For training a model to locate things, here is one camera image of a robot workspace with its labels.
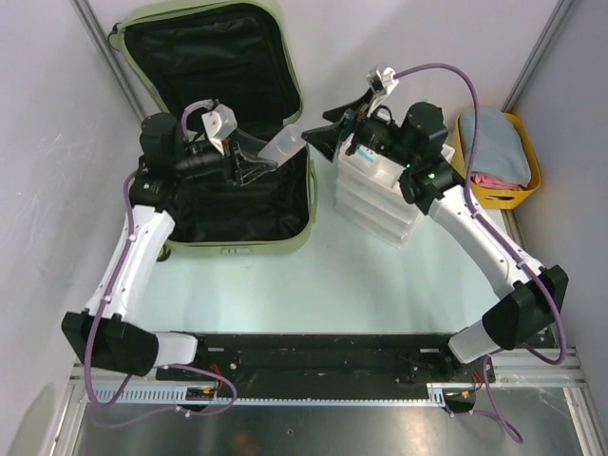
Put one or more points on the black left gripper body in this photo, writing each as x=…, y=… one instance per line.
x=201, y=163

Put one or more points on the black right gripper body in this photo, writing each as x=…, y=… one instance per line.
x=380, y=138

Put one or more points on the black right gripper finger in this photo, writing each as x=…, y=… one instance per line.
x=336, y=114
x=327, y=140

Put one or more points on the white plastic drawer organizer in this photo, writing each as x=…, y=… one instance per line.
x=372, y=199

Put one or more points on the pink garment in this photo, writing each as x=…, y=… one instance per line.
x=489, y=181

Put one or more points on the grey garment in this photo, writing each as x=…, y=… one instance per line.
x=499, y=151

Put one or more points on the green hard-shell suitcase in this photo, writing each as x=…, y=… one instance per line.
x=235, y=53

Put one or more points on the yellow plastic basket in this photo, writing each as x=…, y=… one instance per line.
x=507, y=200

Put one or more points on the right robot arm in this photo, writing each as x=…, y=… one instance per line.
x=529, y=294

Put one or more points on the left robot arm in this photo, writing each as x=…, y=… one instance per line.
x=108, y=333

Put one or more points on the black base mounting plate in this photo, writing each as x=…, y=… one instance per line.
x=269, y=356

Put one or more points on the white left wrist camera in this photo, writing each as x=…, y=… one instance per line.
x=219, y=123

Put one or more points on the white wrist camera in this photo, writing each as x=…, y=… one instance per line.
x=382, y=81
x=219, y=123

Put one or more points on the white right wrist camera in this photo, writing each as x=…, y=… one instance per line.
x=382, y=81

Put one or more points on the aluminium frame rail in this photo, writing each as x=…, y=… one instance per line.
x=516, y=368

